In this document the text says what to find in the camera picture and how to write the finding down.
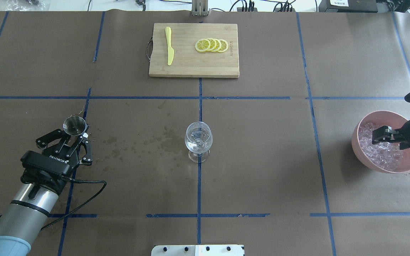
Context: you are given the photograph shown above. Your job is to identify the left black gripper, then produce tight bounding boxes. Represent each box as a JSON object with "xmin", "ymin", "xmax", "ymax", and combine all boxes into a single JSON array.
[{"xmin": 36, "ymin": 124, "xmax": 93, "ymax": 177}]

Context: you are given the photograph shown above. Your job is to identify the steel cone jigger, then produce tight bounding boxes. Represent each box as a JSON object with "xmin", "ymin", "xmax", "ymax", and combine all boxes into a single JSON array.
[{"xmin": 63, "ymin": 116, "xmax": 87, "ymax": 136}]

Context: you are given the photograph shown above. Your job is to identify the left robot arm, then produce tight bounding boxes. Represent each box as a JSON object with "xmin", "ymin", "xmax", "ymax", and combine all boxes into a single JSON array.
[{"xmin": 0, "ymin": 124, "xmax": 93, "ymax": 256}]

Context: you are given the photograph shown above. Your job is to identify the pile of ice cubes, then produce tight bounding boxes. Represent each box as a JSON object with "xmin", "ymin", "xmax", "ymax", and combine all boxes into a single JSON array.
[{"xmin": 358, "ymin": 123, "xmax": 403, "ymax": 171}]

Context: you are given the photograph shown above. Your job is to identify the clear wine glass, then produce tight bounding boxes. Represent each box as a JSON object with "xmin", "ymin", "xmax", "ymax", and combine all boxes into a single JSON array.
[{"xmin": 184, "ymin": 122, "xmax": 213, "ymax": 163}]

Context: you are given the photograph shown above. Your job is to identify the pink bowl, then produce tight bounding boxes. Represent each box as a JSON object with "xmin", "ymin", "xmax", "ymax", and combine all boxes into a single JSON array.
[{"xmin": 351, "ymin": 111, "xmax": 410, "ymax": 174}]

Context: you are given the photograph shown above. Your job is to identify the black box on desk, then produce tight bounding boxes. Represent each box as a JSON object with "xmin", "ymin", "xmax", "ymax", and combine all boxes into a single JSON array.
[{"xmin": 318, "ymin": 0, "xmax": 378, "ymax": 13}]

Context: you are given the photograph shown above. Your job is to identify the bamboo cutting board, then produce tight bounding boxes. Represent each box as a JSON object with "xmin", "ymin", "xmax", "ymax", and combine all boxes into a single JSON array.
[{"xmin": 149, "ymin": 23, "xmax": 240, "ymax": 78}]

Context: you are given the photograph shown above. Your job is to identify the yellow plastic knife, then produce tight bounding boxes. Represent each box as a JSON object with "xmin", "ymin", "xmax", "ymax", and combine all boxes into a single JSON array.
[{"xmin": 165, "ymin": 27, "xmax": 174, "ymax": 65}]

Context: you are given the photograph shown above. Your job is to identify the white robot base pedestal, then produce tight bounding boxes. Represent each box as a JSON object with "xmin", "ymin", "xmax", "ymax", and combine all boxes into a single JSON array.
[{"xmin": 151, "ymin": 244, "xmax": 245, "ymax": 256}]

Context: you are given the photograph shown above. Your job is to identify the aluminium frame post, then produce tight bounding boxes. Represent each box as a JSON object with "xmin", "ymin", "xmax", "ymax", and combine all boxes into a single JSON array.
[{"xmin": 191, "ymin": 0, "xmax": 210, "ymax": 16}]

